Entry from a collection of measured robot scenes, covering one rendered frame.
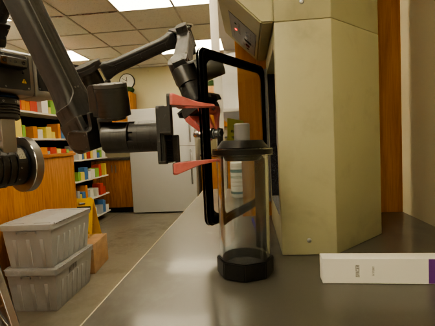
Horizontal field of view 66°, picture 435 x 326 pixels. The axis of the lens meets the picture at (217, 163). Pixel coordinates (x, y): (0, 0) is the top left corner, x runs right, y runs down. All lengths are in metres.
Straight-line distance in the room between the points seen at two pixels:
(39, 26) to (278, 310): 0.62
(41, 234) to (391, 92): 2.37
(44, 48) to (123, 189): 5.53
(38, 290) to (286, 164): 2.45
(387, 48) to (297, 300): 0.83
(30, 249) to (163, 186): 3.34
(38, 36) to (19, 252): 2.32
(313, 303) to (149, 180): 5.41
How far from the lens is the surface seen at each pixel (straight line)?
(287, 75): 0.70
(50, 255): 2.77
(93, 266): 3.47
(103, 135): 0.62
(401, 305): 0.57
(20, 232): 2.83
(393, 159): 1.14
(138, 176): 5.90
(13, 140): 1.33
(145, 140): 0.60
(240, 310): 0.52
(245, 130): 0.59
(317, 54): 0.72
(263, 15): 0.73
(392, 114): 1.14
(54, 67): 0.70
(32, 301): 2.97
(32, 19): 0.73
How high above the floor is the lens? 1.18
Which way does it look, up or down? 4 degrees down
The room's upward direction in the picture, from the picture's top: 3 degrees counter-clockwise
